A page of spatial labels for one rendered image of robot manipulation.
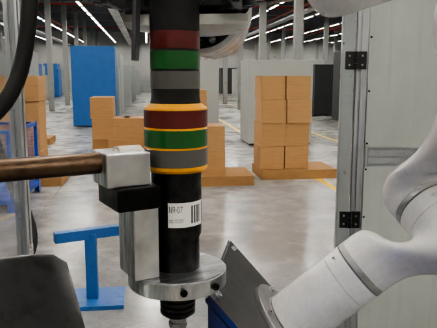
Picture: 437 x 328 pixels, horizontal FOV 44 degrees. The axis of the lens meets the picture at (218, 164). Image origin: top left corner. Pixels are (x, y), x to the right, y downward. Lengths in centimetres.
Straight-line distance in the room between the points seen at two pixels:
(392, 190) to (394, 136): 115
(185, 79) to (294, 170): 823
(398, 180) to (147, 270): 76
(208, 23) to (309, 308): 75
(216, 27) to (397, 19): 182
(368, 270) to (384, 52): 128
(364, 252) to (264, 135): 750
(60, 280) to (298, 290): 65
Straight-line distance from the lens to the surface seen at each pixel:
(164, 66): 36
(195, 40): 37
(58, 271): 54
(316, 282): 108
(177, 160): 36
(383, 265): 106
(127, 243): 37
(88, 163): 35
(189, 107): 36
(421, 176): 106
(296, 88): 856
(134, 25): 38
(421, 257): 103
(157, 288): 37
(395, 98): 222
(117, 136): 963
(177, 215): 37
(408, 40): 223
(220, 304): 95
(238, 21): 43
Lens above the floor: 159
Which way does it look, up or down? 9 degrees down
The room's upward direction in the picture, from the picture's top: straight up
